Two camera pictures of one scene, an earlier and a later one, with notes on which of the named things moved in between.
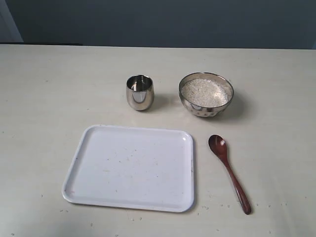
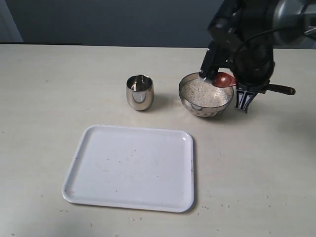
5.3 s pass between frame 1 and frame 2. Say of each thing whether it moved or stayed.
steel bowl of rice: stayed
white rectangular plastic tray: stayed
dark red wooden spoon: moved
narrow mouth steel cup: stayed
